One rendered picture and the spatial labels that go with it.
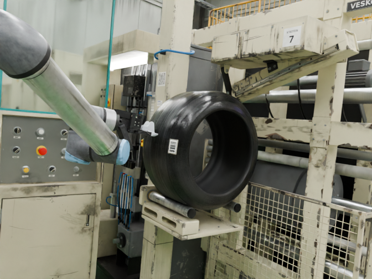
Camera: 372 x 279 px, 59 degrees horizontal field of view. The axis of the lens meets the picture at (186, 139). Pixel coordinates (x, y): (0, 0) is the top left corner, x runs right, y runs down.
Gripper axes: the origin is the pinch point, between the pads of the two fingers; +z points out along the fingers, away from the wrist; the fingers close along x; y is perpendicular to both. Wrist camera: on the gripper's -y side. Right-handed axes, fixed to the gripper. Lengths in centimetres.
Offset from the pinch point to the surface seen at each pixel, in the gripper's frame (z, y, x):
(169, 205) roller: 17.1, -30.2, 3.5
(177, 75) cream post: 22.9, 34.3, 25.9
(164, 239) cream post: 34, -55, 26
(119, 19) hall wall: 360, 385, 963
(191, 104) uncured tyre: 10.2, 16.0, -8.2
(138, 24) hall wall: 436, 398, 977
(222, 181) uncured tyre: 51, -17, 7
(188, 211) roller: 17.4, -29.2, -10.5
